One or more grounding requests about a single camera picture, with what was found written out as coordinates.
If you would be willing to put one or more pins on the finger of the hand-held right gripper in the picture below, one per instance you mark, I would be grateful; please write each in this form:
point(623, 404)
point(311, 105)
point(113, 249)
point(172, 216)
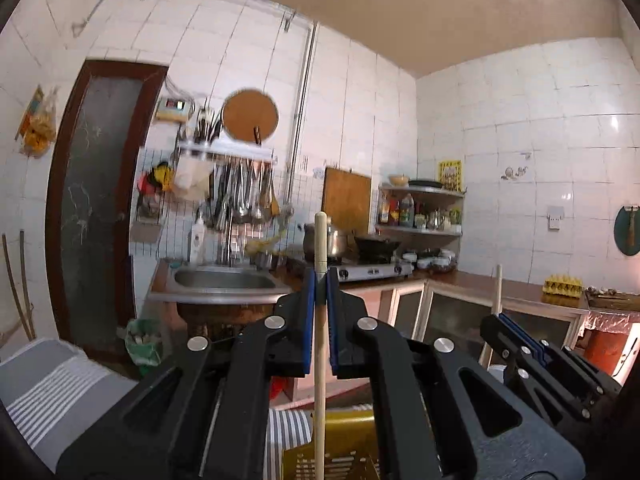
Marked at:
point(530, 375)
point(575, 367)

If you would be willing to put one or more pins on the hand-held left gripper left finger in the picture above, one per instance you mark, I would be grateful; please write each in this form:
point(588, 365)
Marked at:
point(310, 305)

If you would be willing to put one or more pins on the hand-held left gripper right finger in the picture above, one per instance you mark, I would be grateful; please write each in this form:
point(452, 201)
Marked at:
point(334, 315)

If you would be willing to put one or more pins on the single light wooden chopstick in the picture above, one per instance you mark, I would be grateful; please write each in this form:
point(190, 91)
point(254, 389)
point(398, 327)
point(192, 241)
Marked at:
point(320, 410)
point(496, 290)

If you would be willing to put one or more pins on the yellow perforated utensil holder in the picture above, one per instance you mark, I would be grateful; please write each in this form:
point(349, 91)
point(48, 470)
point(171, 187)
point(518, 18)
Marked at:
point(345, 445)

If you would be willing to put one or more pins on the row of hanging steel utensils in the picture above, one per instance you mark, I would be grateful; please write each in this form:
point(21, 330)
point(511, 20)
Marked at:
point(245, 195)

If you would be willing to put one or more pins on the red bin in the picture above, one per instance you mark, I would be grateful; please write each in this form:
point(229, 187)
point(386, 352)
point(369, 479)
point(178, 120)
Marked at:
point(605, 350)

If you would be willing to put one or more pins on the steel gas stove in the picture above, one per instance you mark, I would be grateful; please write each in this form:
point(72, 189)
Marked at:
point(372, 271)

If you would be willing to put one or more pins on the steel cooking pot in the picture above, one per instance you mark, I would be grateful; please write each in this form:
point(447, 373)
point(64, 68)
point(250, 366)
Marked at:
point(335, 241)

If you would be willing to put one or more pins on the wooden board on counter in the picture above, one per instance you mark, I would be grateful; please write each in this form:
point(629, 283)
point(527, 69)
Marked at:
point(612, 300)

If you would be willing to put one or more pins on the black wok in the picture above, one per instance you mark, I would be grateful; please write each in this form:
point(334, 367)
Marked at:
point(377, 245)

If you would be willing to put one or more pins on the yellow egg carton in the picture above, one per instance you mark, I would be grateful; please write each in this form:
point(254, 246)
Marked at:
point(562, 285)

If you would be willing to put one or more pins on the steel kitchen sink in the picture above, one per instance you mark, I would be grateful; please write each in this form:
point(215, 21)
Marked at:
point(225, 280)

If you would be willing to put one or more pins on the kitchen counter cabinet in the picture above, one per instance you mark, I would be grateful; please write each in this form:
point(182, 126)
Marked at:
point(435, 310)

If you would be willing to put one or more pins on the steel faucet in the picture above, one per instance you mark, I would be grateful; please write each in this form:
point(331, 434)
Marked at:
point(227, 245)

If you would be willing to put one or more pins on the stack of white bowls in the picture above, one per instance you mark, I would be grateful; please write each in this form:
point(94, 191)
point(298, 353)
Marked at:
point(430, 260)

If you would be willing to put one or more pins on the rectangular wooden cutting board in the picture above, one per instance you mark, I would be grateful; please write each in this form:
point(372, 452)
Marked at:
point(347, 200)

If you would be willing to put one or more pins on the row of condiment bottles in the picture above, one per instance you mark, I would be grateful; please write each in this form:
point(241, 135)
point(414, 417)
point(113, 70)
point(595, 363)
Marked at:
point(405, 210)

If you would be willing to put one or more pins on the white soap bottle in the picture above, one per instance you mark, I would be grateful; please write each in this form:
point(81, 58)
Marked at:
point(196, 240)

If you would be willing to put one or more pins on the beige bowl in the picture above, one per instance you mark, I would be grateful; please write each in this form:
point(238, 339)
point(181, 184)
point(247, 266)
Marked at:
point(399, 180)

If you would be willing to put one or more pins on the steel corner shelf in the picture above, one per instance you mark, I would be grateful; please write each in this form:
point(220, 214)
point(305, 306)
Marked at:
point(420, 191)

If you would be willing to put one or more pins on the black shallow pan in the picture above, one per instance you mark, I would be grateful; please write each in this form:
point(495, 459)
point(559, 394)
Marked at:
point(425, 183)

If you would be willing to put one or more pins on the green plastic bag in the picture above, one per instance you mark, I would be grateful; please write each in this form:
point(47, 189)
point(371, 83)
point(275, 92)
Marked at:
point(142, 342)

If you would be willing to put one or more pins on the white hanging cloth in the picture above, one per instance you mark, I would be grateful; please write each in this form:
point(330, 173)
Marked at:
point(190, 175)

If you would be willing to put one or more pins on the yellow black hanging item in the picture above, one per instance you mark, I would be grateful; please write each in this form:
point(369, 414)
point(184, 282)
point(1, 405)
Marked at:
point(160, 175)

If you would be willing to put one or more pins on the round wooden board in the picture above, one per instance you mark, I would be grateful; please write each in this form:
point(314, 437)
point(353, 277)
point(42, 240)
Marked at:
point(250, 115)

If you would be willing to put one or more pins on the utensil cup with cutlery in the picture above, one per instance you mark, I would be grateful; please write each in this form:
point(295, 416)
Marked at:
point(206, 127)

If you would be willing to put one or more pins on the brown framed glass door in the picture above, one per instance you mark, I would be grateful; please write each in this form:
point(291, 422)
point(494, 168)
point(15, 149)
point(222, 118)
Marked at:
point(95, 200)

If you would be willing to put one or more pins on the thin wooden stick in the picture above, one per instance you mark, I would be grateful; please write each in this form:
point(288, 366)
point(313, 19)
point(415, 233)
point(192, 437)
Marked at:
point(26, 280)
point(15, 285)

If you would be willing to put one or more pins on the hanging yellow plastic bag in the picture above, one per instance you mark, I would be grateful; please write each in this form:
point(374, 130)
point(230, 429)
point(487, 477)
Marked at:
point(37, 125)

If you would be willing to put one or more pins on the green round wall holder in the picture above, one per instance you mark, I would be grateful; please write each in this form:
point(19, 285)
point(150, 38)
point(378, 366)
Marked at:
point(627, 230)

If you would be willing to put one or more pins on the white wall socket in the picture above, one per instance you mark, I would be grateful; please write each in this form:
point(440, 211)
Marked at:
point(555, 217)

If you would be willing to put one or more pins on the steel wall rack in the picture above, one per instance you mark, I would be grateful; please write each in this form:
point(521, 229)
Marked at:
point(225, 150)

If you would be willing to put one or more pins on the yellow wall poster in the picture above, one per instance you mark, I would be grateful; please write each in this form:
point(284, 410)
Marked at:
point(450, 175)

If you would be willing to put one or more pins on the small wall sticker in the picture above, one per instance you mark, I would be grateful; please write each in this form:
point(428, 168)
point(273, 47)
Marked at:
point(515, 172)

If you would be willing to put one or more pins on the grey wall pipe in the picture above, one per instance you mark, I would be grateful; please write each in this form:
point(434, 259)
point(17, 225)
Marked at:
point(302, 95)

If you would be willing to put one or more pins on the beige wall controller box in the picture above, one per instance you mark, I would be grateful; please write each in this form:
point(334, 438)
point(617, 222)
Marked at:
point(172, 107)

